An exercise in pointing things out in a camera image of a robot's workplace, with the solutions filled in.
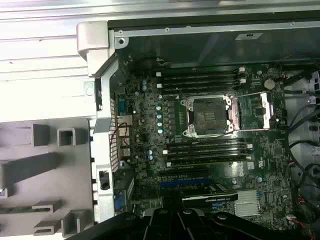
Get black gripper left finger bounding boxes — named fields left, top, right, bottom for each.
left=67, top=191, right=175, bottom=240

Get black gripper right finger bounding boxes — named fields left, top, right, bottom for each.
left=172, top=191, right=316, bottom=240

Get metal locking lever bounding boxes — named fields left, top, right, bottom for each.
left=193, top=131, right=237, bottom=139
left=174, top=86, right=188, bottom=101

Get metal socket cover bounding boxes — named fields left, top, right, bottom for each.
left=224, top=91, right=275, bottom=131

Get CPU socket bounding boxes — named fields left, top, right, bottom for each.
left=179, top=96, right=236, bottom=139

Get black graphics card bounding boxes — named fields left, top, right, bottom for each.
left=181, top=186, right=240, bottom=208

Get blue expansion slot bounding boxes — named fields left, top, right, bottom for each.
left=159, top=182, right=212, bottom=189

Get black expansion slot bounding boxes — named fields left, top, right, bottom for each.
left=159, top=168, right=210, bottom=180

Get silver finned heatsink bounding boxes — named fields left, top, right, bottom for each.
left=233, top=189, right=260, bottom=217

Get RAM slot with white clips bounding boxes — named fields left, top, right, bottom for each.
left=162, top=144, right=253, bottom=155
left=156, top=77, right=247, bottom=89
left=155, top=66, right=247, bottom=78
left=166, top=156, right=253, bottom=168

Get silver rear port block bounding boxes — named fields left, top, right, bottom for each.
left=118, top=115, right=133, bottom=129
left=118, top=127, right=133, bottom=139
left=119, top=147, right=132, bottom=161

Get green motherboard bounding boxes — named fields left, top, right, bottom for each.
left=117, top=62, right=297, bottom=220

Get grey parts rack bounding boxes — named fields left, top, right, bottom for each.
left=0, top=117, right=96, bottom=240

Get blue serial port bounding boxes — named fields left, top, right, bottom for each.
left=116, top=98, right=129, bottom=115

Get green RAM stick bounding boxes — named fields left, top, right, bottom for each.
left=0, top=206, right=55, bottom=214

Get round coin battery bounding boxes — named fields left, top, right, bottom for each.
left=263, top=78, right=275, bottom=91

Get open black PC case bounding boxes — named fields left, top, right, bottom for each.
left=76, top=19, right=320, bottom=240

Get black cable with white label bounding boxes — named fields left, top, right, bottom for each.
left=136, top=56, right=167, bottom=70

